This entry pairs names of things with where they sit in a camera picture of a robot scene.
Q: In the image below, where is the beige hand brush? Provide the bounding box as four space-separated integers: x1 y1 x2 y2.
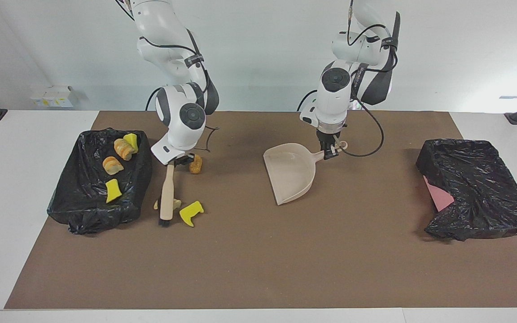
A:
158 164 176 227

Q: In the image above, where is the pale dumpling toy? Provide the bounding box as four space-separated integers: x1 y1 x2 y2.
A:
153 199 182 211

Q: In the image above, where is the beige plastic dustpan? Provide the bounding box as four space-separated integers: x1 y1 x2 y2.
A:
263 141 349 206

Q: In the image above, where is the yellow boot-shaped sponge piece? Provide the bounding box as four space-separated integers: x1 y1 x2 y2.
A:
179 201 204 227

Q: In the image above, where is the orange striped bread toy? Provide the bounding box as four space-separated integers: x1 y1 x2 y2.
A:
114 138 134 161
102 156 124 175

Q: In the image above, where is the yellow sponge wedge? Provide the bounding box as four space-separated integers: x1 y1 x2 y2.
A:
105 179 123 204

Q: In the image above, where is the black trash bag bin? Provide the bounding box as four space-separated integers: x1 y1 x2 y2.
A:
47 128 153 235
416 139 517 242

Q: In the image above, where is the pink bin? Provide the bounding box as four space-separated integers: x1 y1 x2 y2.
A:
423 175 455 212

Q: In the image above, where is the brown table mat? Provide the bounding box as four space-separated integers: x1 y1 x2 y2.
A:
5 111 517 309

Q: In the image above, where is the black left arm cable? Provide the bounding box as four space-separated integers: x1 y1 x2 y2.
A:
339 0 385 157

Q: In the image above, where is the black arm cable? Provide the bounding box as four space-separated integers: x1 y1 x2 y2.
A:
339 0 385 157
115 0 219 153

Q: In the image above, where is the black base power cable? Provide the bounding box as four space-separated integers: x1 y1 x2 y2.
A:
145 87 166 112
297 89 318 112

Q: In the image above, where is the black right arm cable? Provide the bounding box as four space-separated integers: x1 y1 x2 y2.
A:
115 0 219 153

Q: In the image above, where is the white wall box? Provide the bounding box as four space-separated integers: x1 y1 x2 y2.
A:
31 86 74 108

